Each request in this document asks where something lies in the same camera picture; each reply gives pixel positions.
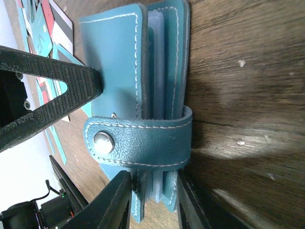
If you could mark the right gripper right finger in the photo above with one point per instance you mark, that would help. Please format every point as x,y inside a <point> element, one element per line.
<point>198,209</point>

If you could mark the white striped card right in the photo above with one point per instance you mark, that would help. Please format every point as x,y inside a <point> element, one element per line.
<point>62,31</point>

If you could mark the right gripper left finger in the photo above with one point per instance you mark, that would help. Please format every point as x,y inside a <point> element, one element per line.
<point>109,210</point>

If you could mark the blue leather card holder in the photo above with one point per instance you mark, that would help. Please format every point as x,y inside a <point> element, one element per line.
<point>140,122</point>

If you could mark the teal VIP card centre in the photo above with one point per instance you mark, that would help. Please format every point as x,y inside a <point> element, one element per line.
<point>40,35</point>

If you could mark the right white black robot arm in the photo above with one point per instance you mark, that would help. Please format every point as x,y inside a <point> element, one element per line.
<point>27,215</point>

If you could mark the black aluminium frame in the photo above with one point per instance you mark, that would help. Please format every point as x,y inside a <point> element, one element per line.
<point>69,183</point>

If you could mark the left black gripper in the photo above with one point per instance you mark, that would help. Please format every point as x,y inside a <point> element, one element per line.
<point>63,87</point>

